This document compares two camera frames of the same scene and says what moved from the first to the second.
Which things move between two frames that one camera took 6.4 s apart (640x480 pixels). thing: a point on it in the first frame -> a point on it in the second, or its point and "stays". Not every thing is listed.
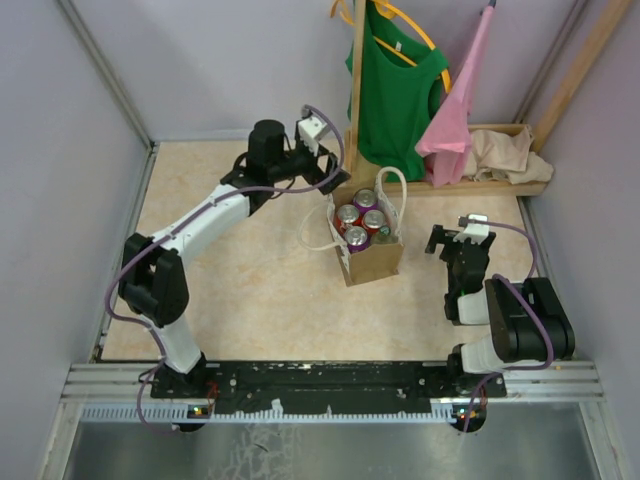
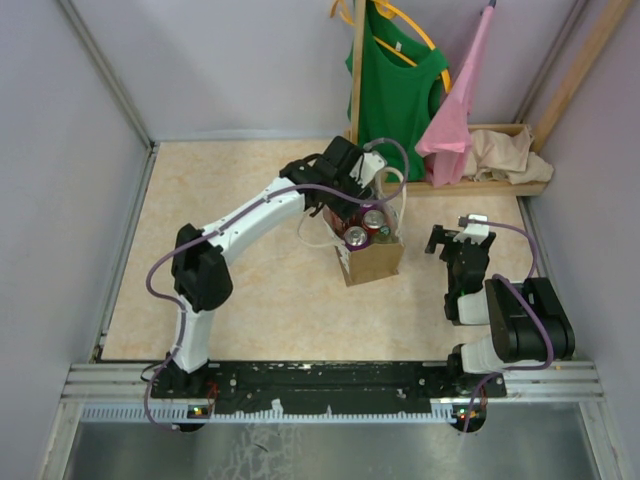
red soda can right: [373, 219] stays
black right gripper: [443, 236] stays
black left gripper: [314, 171] -> [343, 208]
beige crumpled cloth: [496, 155] stays
